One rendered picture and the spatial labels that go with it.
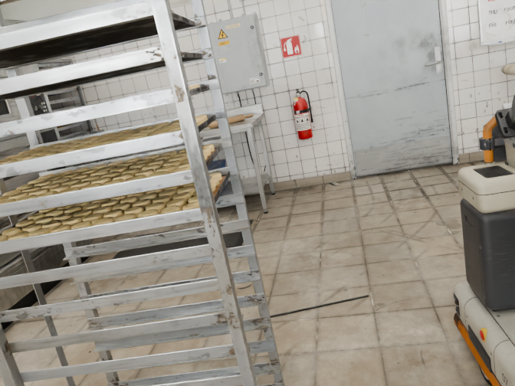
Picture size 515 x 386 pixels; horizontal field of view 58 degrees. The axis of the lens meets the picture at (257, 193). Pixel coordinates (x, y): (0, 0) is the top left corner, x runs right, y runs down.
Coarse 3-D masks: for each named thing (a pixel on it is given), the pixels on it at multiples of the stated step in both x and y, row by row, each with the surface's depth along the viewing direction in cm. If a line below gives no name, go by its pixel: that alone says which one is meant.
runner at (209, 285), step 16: (160, 288) 112; (176, 288) 111; (192, 288) 111; (208, 288) 111; (48, 304) 115; (64, 304) 115; (80, 304) 114; (96, 304) 114; (112, 304) 114; (0, 320) 117
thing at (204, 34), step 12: (192, 0) 133; (204, 12) 134; (204, 36) 135; (204, 48) 136; (204, 60) 137; (216, 72) 138; (216, 96) 140; (216, 108) 141; (228, 132) 143; (228, 156) 145; (240, 180) 148; (240, 204) 149; (240, 216) 150; (252, 240) 152; (252, 264) 154; (264, 312) 159; (264, 336) 162; (276, 348) 164; (276, 360) 164
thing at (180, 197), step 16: (224, 176) 145; (144, 192) 138; (160, 192) 131; (176, 192) 135; (192, 192) 128; (48, 208) 140; (64, 208) 138; (80, 208) 133; (96, 208) 132; (112, 208) 131; (128, 208) 120; (144, 208) 123; (160, 208) 117; (176, 208) 111; (16, 224) 128; (32, 224) 124; (48, 224) 121; (64, 224) 117; (80, 224) 114; (96, 224) 112; (0, 240) 116
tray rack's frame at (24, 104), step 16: (0, 16) 139; (32, 112) 147; (32, 144) 148; (0, 192) 129; (80, 288) 161; (48, 320) 141; (0, 336) 116; (0, 352) 116; (0, 368) 118; (16, 368) 120; (16, 384) 119
